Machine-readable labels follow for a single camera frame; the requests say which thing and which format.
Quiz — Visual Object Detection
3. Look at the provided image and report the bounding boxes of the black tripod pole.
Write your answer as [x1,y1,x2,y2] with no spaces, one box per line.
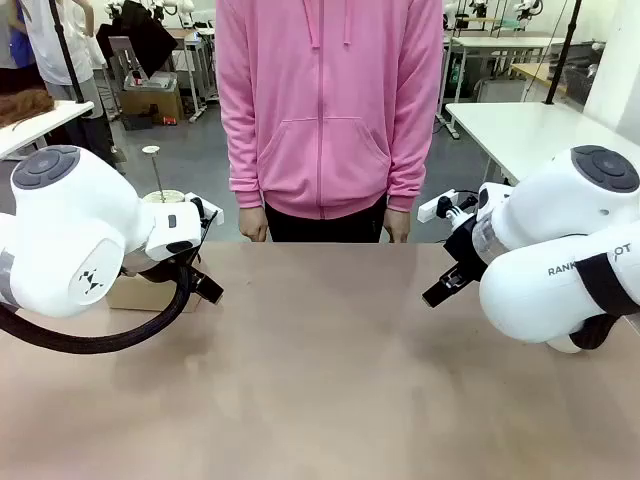
[48,0,86,105]
[543,0,583,106]

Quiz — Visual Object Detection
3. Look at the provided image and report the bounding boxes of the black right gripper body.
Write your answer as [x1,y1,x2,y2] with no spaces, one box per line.
[443,219,485,282]

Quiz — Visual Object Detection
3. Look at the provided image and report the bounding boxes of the bystander in white shirt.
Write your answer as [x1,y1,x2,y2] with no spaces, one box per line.
[17,0,119,166]

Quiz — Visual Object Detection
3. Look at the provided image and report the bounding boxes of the brown cardboard storage box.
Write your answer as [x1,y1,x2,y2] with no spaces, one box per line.
[119,72,185,121]

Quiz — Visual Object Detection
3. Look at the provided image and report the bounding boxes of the large white side table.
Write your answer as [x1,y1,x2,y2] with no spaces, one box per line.
[444,101,640,187]

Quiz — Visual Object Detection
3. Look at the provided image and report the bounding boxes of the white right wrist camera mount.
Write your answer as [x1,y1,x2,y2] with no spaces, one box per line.
[417,188,481,224]

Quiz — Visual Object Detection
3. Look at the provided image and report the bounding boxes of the black draped cloth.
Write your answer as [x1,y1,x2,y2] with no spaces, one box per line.
[95,0,179,81]

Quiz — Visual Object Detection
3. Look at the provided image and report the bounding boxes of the thin metal rod with disc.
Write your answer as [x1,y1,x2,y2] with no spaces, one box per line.
[141,145,166,204]

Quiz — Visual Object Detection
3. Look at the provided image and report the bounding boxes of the person's right hand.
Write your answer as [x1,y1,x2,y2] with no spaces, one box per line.
[238,205,271,244]

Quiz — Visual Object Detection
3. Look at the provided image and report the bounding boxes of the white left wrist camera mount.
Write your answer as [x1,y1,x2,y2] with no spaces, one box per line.
[187,196,225,227]

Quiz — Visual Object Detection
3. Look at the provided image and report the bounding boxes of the person's right forearm pink sleeve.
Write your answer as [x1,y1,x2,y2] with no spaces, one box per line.
[215,74,266,210]

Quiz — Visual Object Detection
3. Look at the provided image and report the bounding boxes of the person's left forearm pink sleeve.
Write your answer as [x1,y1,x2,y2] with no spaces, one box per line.
[387,74,445,213]

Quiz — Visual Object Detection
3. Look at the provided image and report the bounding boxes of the person's left hand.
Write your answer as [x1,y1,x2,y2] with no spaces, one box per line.
[382,207,412,245]

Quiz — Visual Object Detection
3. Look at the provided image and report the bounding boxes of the person in pink hoodie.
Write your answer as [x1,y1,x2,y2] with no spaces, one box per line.
[214,0,445,245]

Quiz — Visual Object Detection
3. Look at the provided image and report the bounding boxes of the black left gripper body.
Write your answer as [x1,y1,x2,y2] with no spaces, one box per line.
[122,244,204,286]

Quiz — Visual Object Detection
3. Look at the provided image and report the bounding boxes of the brown cardboard cup carrier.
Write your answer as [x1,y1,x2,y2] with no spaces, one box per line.
[105,254,204,314]

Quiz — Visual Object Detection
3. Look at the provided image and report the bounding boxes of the black sleeved left arm cable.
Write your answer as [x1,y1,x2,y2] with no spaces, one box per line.
[0,264,197,355]

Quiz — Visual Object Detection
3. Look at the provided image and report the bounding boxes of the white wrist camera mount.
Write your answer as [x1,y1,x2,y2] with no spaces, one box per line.
[187,196,225,227]
[417,188,481,224]

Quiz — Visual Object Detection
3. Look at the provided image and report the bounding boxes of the brown furry bundle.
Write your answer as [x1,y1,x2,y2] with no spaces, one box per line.
[0,88,55,127]

